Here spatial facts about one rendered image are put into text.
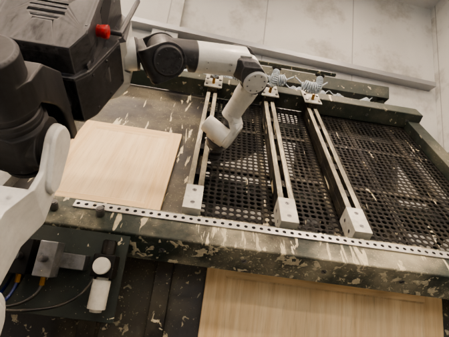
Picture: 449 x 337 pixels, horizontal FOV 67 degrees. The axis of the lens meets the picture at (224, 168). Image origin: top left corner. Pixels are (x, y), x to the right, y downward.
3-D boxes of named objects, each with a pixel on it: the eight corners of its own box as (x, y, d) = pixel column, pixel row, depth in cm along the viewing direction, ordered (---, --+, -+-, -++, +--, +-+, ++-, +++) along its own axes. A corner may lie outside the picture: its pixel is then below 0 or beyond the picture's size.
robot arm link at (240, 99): (238, 105, 123) (268, 61, 112) (246, 124, 116) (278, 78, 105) (213, 97, 118) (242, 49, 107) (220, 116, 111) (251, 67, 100)
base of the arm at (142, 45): (187, 85, 94) (186, 41, 88) (139, 87, 90) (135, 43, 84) (177, 69, 106) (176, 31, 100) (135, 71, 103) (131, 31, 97)
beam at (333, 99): (57, 72, 200) (55, 55, 194) (64, 67, 208) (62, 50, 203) (415, 130, 212) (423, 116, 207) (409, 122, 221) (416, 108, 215)
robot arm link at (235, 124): (223, 152, 123) (242, 124, 115) (204, 136, 123) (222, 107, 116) (230, 145, 128) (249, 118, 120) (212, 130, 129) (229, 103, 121)
